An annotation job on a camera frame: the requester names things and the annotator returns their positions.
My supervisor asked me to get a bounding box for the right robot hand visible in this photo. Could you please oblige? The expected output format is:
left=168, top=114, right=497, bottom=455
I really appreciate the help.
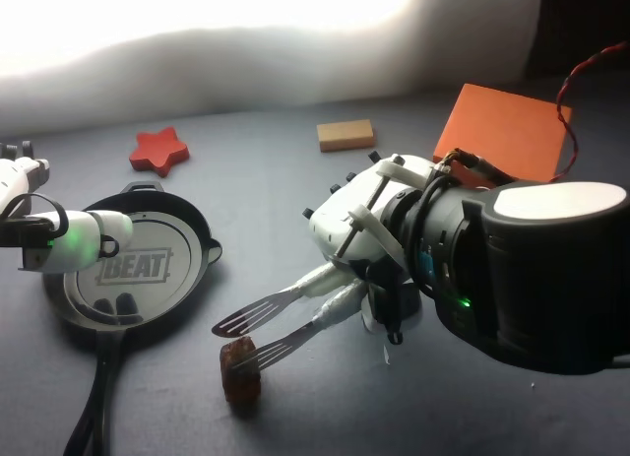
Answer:
left=303, top=152, right=444, bottom=348

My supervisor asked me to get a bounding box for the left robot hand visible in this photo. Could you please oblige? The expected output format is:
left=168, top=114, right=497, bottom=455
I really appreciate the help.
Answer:
left=0, top=139, right=135, bottom=275

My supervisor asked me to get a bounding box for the brown food piece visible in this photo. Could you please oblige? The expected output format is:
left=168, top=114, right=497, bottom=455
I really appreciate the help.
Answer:
left=219, top=336, right=262, bottom=406

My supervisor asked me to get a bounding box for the black frying pan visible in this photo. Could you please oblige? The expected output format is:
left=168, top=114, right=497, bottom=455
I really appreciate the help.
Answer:
left=41, top=179, right=223, bottom=456

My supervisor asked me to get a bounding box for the tan wooden block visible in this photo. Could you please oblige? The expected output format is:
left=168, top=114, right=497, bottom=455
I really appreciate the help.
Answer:
left=316, top=119, right=376, bottom=153

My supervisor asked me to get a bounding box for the red star block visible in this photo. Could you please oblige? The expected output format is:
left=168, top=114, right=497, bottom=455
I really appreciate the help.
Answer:
left=128, top=126, right=191, bottom=179

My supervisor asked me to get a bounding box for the large orange block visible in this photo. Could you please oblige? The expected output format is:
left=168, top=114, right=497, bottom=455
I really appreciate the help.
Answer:
left=432, top=83, right=575, bottom=184

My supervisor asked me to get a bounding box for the white cloth backdrop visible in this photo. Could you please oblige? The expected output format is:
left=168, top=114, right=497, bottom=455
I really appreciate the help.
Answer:
left=0, top=0, right=542, bottom=135

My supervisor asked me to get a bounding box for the red twisted cable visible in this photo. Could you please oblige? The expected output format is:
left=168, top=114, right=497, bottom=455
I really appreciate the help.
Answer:
left=548, top=40, right=630, bottom=184

